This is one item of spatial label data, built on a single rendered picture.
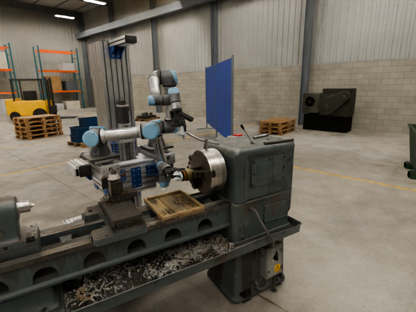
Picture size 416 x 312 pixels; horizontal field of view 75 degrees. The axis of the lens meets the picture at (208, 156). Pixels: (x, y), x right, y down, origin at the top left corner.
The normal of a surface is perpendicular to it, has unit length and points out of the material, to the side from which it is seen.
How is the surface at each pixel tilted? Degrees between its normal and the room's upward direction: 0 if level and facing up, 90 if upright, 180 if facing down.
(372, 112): 90
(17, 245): 86
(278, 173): 90
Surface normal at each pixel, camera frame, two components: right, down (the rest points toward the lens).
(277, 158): 0.51, 0.21
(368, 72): -0.67, 0.20
